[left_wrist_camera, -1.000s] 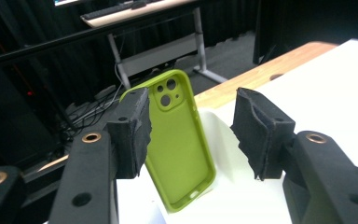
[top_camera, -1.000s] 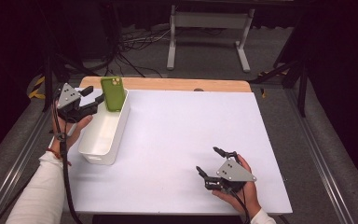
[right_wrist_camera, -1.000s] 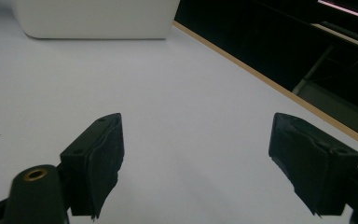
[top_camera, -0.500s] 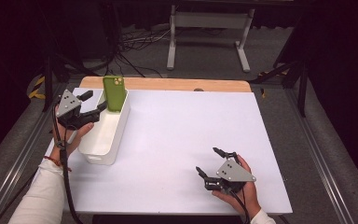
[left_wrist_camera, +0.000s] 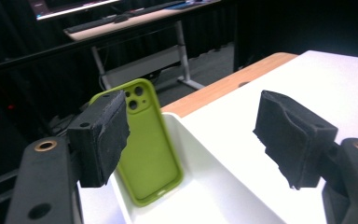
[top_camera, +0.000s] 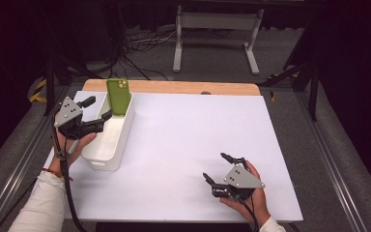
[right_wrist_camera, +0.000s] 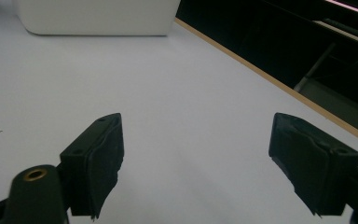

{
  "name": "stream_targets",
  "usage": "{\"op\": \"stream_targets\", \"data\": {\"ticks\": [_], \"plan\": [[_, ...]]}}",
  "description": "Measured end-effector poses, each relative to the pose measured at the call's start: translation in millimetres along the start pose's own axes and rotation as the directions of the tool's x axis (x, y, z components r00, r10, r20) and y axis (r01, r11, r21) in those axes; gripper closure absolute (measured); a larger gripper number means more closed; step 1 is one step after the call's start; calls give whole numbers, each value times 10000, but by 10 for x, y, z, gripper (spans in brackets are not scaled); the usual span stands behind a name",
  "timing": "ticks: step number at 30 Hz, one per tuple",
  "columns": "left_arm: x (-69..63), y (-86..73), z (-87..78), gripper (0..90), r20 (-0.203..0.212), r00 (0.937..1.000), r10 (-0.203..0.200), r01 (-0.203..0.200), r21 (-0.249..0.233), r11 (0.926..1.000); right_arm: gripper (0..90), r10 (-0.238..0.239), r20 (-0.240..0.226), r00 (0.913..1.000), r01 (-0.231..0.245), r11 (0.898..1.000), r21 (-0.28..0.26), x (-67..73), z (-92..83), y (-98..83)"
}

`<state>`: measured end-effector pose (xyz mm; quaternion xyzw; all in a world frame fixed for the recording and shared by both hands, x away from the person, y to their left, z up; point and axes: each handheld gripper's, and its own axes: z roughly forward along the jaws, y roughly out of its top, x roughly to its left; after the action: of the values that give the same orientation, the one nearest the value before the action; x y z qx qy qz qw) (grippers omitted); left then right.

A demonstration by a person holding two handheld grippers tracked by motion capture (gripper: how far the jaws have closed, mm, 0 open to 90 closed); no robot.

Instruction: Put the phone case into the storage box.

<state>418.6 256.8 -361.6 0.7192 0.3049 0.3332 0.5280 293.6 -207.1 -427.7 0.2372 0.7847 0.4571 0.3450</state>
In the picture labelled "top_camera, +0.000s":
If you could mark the white metal stand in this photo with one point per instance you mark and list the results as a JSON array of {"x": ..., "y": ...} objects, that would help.
[{"x": 219, "y": 21}]

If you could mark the person's right hand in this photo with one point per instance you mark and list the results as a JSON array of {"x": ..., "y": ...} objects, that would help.
[{"x": 259, "y": 201}]

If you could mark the black tripod stand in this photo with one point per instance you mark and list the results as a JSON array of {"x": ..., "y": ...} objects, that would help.
[{"x": 49, "y": 90}]

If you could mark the white plastic storage bin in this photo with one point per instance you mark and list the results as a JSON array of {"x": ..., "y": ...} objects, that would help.
[{"x": 109, "y": 145}]

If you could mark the person's left hand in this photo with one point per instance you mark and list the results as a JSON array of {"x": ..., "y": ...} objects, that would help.
[{"x": 80, "y": 145}]

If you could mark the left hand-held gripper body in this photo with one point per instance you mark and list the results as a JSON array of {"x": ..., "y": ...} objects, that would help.
[{"x": 68, "y": 111}]

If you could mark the aluminium floor rail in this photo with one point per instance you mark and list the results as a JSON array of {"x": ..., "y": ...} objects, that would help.
[
  {"x": 16, "y": 179},
  {"x": 332, "y": 161}
]

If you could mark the yellow black floor tape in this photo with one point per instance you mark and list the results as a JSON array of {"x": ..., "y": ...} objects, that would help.
[{"x": 38, "y": 96}]

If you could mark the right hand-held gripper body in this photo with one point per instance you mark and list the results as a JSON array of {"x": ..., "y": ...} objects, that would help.
[{"x": 242, "y": 178}]

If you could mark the white board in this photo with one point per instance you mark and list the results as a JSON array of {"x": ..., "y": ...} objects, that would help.
[{"x": 190, "y": 135}]

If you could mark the green phone case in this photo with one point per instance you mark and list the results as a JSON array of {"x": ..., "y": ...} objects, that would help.
[{"x": 119, "y": 96}]

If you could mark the black metal stand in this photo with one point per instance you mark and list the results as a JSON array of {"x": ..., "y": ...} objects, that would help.
[{"x": 314, "y": 96}]

